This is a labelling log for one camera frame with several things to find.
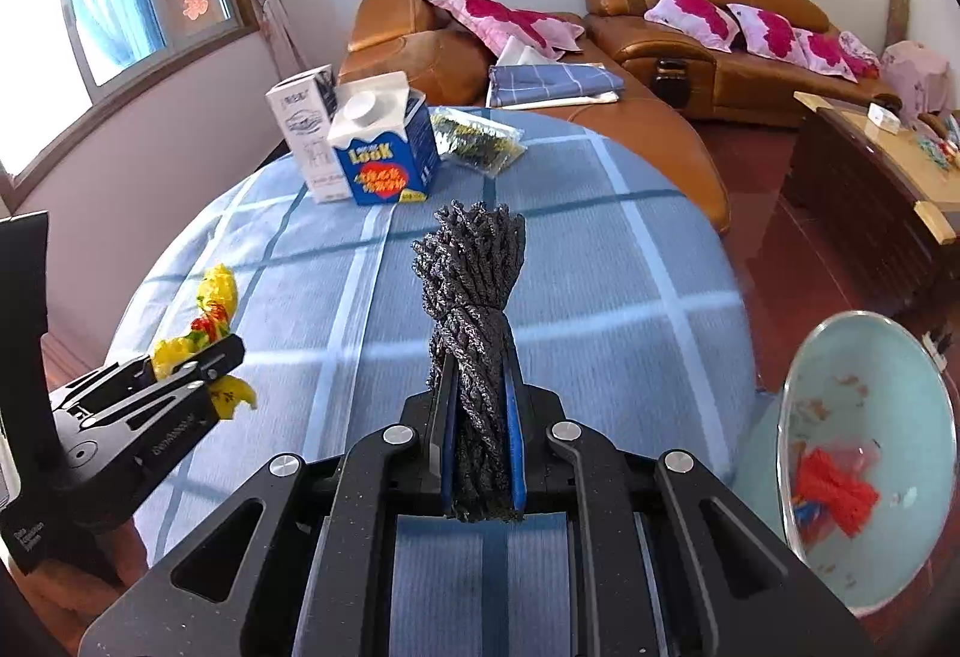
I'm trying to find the yellow snack wrapper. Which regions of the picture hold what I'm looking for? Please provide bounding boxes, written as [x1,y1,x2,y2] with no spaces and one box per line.
[149,264,257,420]

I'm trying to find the red foam net sleeve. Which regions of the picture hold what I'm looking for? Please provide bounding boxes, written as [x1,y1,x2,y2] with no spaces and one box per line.
[791,449,880,538]

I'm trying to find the black foam net sleeve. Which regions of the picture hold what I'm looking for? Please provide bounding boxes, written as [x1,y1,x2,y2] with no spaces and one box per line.
[413,200,526,522]

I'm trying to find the red blue snack wrapper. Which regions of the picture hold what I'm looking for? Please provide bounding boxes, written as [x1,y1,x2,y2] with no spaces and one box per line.
[793,498,833,543]

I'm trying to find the red clear plastic bag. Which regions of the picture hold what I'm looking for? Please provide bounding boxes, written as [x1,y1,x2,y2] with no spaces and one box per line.
[797,448,874,548]

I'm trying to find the light blue trash bin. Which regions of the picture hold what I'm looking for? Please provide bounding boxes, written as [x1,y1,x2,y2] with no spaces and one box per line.
[732,311,957,616]

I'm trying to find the person's left hand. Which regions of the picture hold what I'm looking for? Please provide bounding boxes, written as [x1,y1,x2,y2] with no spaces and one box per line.
[26,519,148,616]

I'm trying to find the blue plaid tablecloth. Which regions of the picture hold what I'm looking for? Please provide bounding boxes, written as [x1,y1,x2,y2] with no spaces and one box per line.
[104,106,767,657]

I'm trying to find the white milk carton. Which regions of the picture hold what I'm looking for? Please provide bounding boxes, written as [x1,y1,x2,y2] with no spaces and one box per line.
[265,64,352,203]

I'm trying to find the blue Look juice carton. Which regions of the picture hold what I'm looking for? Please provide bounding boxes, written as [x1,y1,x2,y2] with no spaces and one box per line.
[327,72,441,205]

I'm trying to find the clear bag green snacks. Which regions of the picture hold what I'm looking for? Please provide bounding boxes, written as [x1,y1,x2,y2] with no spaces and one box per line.
[430,106,527,179]

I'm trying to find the white power strip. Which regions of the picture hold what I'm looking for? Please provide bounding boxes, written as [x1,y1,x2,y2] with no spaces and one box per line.
[921,332,947,373]

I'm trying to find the brown leather chaise sofa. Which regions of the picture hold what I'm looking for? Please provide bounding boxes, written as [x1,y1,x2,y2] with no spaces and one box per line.
[338,0,731,235]

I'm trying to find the folded blue plaid cloth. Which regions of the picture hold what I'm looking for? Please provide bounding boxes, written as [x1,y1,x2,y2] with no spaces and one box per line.
[487,64,625,109]

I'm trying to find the dark wood coffee table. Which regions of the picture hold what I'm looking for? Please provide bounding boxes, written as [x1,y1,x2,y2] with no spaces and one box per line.
[782,91,958,334]

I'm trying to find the pink floral pillow on chaise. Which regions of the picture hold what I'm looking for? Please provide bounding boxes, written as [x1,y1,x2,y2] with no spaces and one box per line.
[423,0,584,61]

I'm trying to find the white tissue box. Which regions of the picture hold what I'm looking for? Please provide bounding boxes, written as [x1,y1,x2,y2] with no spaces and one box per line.
[867,103,901,134]

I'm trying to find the brown leather long sofa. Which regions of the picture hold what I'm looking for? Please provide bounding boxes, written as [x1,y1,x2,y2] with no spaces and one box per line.
[586,0,901,127]

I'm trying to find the pink floral pillow right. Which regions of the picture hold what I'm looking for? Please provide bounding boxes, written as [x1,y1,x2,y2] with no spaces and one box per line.
[794,28,857,83]

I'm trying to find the pink floral pillow middle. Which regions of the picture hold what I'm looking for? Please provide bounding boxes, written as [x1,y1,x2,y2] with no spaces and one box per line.
[727,2,807,67]

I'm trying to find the pink cloth covered box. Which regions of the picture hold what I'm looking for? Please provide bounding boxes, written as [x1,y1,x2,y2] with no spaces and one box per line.
[880,40,955,124]

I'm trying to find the pink floral pillow left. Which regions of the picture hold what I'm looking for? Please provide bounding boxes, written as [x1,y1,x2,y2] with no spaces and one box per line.
[644,0,740,52]

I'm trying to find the brown wall hanging scroll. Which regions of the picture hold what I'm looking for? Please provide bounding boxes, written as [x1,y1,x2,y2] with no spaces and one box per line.
[884,0,911,46]

